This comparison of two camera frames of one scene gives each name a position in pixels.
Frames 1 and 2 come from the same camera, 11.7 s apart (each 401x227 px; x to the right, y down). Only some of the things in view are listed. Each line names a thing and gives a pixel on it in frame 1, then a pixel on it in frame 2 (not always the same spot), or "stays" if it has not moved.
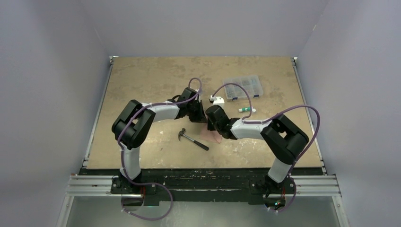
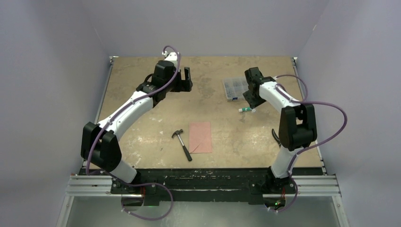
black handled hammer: x=181 y=134 → x=189 y=158
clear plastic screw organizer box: x=252 y=84 stays
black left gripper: x=200 y=117 → x=183 y=85
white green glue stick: x=244 y=109 stays
